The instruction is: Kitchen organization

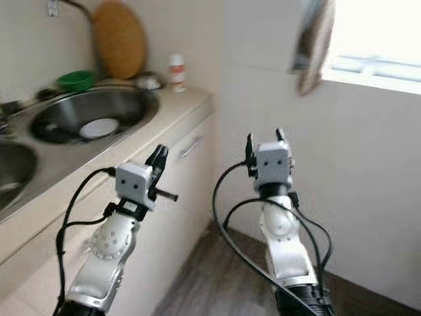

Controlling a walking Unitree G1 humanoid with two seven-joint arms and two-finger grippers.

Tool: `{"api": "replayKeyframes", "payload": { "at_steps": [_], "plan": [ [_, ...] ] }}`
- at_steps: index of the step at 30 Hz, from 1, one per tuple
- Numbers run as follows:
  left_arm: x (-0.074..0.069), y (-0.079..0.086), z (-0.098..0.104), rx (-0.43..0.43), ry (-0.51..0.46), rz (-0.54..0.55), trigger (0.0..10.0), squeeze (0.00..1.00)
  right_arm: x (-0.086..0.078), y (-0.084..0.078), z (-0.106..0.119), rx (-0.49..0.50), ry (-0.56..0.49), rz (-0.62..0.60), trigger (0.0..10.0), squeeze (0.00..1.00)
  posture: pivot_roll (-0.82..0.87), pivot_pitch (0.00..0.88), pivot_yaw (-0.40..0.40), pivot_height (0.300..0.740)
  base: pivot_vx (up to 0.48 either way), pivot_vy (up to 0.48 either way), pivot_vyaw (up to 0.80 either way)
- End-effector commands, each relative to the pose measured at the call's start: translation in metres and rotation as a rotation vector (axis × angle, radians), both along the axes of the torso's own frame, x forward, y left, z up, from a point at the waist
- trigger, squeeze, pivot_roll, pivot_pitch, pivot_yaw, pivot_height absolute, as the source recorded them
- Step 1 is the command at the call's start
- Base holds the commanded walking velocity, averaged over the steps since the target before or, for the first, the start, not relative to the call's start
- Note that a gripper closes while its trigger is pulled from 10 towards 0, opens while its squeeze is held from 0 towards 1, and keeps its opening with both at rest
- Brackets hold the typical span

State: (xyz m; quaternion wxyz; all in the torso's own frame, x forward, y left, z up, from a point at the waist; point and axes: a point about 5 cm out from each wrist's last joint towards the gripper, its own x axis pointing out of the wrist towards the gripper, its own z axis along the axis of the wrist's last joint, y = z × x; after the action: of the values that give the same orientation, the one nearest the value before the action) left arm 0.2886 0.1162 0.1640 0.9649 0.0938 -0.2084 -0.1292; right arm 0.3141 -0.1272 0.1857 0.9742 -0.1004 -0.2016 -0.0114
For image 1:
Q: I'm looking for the flowered white plate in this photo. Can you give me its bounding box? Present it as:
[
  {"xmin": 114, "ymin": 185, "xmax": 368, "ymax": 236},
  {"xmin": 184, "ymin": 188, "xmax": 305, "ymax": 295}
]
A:
[{"xmin": 79, "ymin": 117, "xmax": 118, "ymax": 141}]

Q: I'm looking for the green plastic bowl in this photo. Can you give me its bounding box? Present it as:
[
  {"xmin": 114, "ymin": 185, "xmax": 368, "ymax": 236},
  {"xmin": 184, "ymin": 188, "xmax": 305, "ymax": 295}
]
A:
[{"xmin": 56, "ymin": 70, "xmax": 96, "ymax": 93}]

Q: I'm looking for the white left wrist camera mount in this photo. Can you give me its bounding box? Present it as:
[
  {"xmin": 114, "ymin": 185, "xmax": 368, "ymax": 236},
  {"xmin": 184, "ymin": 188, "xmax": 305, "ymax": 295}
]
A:
[{"xmin": 116, "ymin": 162, "xmax": 156, "ymax": 211}]

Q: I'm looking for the black sink stopper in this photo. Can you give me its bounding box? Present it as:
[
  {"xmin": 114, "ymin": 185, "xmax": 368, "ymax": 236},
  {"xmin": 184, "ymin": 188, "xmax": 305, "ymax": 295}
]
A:
[{"xmin": 38, "ymin": 87, "xmax": 59, "ymax": 101}]

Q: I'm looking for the white framed window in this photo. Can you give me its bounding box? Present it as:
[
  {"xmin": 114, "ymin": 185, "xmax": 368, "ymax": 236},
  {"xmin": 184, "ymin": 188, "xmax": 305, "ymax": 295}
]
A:
[{"xmin": 322, "ymin": 0, "xmax": 421, "ymax": 96}]

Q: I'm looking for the round wooden cutting board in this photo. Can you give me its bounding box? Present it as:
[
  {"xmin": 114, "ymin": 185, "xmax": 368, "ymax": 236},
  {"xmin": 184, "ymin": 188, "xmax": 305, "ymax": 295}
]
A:
[{"xmin": 92, "ymin": 2, "xmax": 149, "ymax": 81}]

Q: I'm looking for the white base cabinet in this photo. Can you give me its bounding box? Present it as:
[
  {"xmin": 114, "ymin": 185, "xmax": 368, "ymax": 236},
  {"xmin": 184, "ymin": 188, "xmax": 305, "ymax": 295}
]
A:
[{"xmin": 0, "ymin": 109, "xmax": 218, "ymax": 316}]

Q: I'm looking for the hanging grey cloth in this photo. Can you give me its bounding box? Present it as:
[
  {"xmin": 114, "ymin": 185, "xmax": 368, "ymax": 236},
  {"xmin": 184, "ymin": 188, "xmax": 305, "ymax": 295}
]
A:
[{"xmin": 293, "ymin": 0, "xmax": 336, "ymax": 97}]

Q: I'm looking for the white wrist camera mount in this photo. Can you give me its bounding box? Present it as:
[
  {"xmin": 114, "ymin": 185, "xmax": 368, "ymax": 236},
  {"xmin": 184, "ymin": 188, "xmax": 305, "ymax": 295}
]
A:
[
  {"xmin": 255, "ymin": 140, "xmax": 294, "ymax": 187},
  {"xmin": 116, "ymin": 162, "xmax": 156, "ymax": 211}
]

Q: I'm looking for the white bottle red label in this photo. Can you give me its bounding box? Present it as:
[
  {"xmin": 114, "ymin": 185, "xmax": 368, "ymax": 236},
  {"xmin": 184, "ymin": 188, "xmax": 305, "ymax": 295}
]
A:
[{"xmin": 168, "ymin": 54, "xmax": 186, "ymax": 93}]

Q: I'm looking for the perforated steel bowl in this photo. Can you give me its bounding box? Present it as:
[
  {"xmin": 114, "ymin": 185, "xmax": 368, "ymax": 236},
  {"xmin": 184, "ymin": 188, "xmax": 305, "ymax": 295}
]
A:
[{"xmin": 135, "ymin": 74, "xmax": 163, "ymax": 92}]

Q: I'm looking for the steel cabinet handle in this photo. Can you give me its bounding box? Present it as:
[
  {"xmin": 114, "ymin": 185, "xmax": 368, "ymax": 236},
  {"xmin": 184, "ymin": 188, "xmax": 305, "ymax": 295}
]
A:
[{"xmin": 179, "ymin": 136, "xmax": 203, "ymax": 159}]

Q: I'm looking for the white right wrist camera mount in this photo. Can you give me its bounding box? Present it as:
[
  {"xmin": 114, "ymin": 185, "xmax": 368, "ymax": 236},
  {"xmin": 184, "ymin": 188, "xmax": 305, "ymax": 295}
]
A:
[{"xmin": 255, "ymin": 140, "xmax": 294, "ymax": 187}]

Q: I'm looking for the stainless steel double sink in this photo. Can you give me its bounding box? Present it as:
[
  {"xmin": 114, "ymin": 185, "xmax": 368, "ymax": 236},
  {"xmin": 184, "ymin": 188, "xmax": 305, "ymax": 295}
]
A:
[{"xmin": 0, "ymin": 86, "xmax": 162, "ymax": 211}]

